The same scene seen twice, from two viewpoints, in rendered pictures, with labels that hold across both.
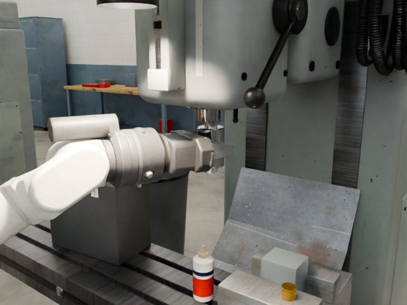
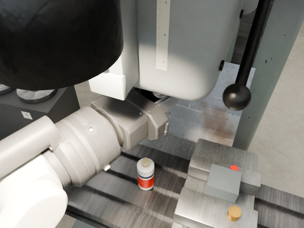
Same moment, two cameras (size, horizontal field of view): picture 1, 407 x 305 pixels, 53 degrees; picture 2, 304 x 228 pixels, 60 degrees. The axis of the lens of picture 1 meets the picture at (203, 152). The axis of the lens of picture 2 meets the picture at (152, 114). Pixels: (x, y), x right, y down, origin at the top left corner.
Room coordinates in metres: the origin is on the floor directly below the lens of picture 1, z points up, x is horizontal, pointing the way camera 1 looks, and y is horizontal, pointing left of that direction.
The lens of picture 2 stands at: (0.38, 0.07, 1.52)
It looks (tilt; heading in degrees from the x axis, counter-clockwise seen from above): 46 degrees down; 345
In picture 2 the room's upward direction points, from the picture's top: straight up
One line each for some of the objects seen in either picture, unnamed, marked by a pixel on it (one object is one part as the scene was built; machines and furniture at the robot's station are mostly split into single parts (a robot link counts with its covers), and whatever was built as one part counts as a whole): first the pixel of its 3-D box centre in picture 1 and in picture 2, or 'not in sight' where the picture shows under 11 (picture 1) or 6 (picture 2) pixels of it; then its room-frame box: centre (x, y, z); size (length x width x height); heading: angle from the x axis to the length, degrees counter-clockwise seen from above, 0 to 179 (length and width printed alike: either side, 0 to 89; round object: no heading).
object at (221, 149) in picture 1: (220, 150); (167, 106); (0.66, -0.03, 1.23); 0.06 x 0.02 x 0.03; 121
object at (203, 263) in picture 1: (203, 271); (145, 171); (0.71, 0.00, 0.98); 0.04 x 0.04 x 0.11
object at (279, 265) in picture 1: (284, 273); (221, 186); (0.60, -0.13, 1.04); 0.06 x 0.05 x 0.06; 55
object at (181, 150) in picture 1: (163, 154); (110, 126); (0.64, 0.07, 1.23); 0.13 x 0.12 x 0.10; 31
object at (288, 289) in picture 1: (288, 291); (234, 213); (0.54, -0.13, 1.05); 0.02 x 0.02 x 0.02
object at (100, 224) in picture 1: (99, 207); (31, 112); (0.93, 0.25, 1.03); 0.22 x 0.12 x 0.20; 60
